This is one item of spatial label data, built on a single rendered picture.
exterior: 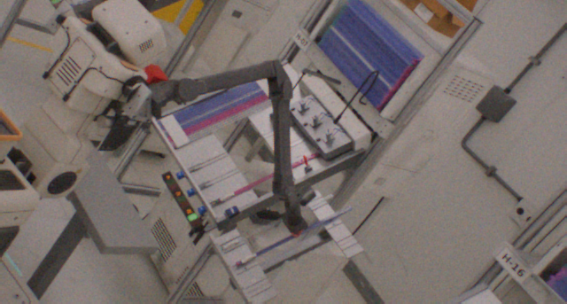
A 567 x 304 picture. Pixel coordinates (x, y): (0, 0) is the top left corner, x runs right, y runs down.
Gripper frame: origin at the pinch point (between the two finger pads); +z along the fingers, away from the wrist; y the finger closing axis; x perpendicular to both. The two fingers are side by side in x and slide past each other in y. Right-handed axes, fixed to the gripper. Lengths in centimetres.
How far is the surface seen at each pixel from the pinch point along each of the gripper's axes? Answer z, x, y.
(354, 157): 7, -43, 26
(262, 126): 6, -19, 64
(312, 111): 0, -40, 55
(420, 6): -13, -108, 72
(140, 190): 47, 37, 97
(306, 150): 7, -28, 41
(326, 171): 7.2, -29.2, 26.2
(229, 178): 6.5, 7.4, 45.1
